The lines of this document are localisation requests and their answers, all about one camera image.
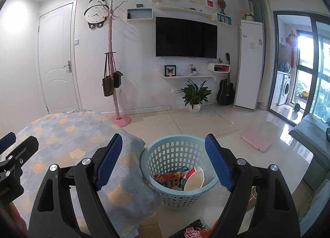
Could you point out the red snack packet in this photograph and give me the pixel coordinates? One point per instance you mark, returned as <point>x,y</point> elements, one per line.
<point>193,231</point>

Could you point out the white door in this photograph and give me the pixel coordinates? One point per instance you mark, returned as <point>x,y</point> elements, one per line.
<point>59,86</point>

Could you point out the potted green plant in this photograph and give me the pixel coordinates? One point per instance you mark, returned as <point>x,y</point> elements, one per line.
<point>196,93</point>

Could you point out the small shelf figurine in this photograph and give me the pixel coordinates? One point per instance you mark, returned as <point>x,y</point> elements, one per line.
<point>193,71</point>

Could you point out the white washing machine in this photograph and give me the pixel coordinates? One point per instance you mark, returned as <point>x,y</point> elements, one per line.
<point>285,88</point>

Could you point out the grey-blue fabric seat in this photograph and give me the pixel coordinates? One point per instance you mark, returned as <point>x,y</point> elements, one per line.
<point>319,202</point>

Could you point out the curved white wall shelf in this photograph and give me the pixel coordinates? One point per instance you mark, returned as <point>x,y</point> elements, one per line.
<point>180,77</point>

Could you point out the small black picture frame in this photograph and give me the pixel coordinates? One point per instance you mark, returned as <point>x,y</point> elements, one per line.
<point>139,5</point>

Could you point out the narrow blue-edged shelf box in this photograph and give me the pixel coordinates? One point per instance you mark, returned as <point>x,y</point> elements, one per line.
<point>223,18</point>

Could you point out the pink floor mat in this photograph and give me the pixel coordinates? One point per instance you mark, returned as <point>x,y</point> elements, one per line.
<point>256,141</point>

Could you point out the long white wall shelf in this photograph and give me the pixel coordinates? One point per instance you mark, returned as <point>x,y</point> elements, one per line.
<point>180,9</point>

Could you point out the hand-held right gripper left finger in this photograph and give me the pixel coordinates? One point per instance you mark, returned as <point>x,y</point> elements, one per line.
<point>108,165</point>

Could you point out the white standing air conditioner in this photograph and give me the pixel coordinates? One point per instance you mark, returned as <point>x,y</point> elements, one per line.
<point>247,73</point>

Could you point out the panda wall clock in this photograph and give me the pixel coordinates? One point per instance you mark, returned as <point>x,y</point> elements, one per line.
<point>95,13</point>

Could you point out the wall power socket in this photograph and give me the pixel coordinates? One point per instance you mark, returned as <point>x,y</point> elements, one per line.
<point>178,89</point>

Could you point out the small flower vase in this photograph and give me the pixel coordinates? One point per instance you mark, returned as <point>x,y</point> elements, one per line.
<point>249,16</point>

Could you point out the black wall television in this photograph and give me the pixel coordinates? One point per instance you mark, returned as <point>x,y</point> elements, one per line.
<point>185,37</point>

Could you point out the pink coat rack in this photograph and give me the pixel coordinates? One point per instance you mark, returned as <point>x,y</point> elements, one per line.
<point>121,120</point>

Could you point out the wall light switch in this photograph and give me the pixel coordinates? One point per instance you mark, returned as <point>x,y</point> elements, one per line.
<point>76,42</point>

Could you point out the white oval shelf box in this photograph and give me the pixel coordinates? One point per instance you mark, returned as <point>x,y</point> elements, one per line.
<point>210,66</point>

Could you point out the scale-patterned blanket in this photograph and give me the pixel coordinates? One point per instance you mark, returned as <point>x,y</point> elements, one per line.
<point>77,135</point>

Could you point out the black ball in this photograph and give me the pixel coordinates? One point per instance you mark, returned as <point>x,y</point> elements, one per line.
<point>297,107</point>

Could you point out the wide blue-edged shelf box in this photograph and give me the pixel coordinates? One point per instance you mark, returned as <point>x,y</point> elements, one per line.
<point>141,14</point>

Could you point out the grey-blue sofa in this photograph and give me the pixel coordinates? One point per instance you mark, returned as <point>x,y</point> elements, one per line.
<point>309,129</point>

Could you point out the small balcony table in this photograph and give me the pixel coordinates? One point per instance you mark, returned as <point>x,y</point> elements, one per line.
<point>302,96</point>

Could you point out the grey curtain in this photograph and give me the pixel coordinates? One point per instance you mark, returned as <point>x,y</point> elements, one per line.
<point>257,8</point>

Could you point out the framed butterfly picture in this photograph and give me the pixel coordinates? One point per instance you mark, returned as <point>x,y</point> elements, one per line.
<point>170,70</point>

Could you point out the brown tote bag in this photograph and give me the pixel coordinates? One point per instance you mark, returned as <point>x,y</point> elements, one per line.
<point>107,87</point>

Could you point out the blue detergent bottle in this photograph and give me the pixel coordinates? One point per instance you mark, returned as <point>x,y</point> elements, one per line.
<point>281,65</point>

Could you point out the dark framed glass door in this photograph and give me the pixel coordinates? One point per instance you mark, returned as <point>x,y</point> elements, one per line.
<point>315,73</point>

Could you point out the small blue box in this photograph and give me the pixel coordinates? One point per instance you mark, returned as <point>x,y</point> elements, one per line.
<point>183,169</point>

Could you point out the red paper bowl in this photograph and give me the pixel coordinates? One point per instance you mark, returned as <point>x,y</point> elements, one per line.
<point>196,170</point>

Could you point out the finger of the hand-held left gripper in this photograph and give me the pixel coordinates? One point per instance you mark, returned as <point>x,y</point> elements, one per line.
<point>25,147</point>
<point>7,141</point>

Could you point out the small black bag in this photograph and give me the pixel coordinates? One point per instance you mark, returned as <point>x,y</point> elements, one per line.
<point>118,79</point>

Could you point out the orange snack packet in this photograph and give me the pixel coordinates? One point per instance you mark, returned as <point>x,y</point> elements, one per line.
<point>161,177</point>

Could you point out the red hanging knot decoration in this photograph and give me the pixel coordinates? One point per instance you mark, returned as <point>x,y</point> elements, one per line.
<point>291,38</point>

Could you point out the round red fan ornament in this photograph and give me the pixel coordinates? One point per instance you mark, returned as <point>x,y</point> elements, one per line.
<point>222,3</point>

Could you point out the panda print snack packet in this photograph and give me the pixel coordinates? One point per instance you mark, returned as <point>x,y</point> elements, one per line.
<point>176,182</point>

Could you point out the white detergent bottle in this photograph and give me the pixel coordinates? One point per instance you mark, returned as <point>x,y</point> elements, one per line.
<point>287,67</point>

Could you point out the light blue plastic basket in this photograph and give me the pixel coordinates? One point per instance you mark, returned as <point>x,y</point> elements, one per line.
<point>165,199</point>

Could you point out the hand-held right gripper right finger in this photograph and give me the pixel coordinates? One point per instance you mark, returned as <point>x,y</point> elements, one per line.
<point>219,163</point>

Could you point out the black acoustic guitar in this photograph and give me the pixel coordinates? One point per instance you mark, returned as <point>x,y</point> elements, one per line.
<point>225,93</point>

